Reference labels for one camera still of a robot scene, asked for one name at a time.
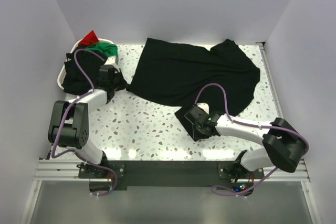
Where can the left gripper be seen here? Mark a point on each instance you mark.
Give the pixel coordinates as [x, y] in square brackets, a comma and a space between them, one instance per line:
[123, 83]

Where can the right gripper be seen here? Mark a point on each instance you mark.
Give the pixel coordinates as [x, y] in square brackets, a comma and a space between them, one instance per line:
[197, 136]

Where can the black t-shirt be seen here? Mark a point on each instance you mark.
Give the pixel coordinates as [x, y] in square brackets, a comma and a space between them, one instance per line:
[174, 74]

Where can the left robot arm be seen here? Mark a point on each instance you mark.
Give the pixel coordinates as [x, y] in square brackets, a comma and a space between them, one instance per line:
[69, 123]

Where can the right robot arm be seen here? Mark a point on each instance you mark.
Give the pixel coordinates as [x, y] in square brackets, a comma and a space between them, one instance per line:
[222, 124]

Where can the green t-shirt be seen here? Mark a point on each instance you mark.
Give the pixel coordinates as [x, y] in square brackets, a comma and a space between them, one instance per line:
[105, 48]

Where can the black clothes pile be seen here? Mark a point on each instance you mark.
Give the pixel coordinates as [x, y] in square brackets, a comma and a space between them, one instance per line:
[75, 82]

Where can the red t-shirt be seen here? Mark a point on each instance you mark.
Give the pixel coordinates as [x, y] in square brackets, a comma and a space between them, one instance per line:
[89, 39]

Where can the white laundry basket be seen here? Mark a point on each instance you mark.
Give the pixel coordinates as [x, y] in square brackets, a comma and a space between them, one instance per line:
[62, 73]

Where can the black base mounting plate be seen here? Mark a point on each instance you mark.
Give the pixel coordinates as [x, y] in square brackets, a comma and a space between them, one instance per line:
[136, 180]

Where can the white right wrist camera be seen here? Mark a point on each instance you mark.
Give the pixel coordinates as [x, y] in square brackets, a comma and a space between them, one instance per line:
[203, 108]

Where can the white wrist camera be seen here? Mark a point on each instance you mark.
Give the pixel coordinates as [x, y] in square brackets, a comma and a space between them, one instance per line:
[203, 108]
[112, 61]

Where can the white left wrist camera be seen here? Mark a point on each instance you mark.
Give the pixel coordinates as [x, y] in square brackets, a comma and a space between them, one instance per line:
[112, 61]

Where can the right side aluminium rail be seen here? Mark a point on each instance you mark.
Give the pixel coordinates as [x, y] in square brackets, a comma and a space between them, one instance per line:
[275, 98]

